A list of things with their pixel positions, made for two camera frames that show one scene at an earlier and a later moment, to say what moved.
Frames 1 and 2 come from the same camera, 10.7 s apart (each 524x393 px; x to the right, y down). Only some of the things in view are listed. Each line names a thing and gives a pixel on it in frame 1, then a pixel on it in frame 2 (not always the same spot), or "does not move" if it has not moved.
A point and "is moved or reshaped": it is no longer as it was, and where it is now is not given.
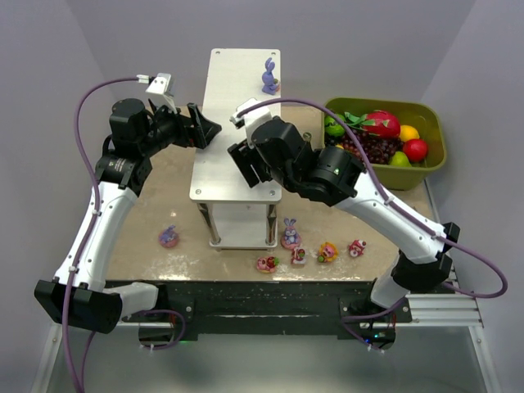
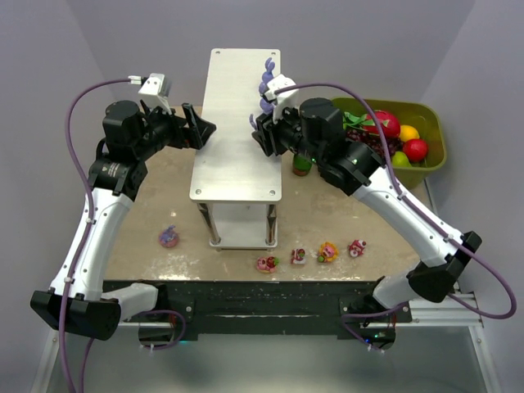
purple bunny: [169, 237] does not move
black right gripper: [249, 162] → [269, 136]
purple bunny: [291, 238] is moved or reshaped
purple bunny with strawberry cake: [270, 86] does not move
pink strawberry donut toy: [267, 264] does not move
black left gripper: [191, 125] does not move
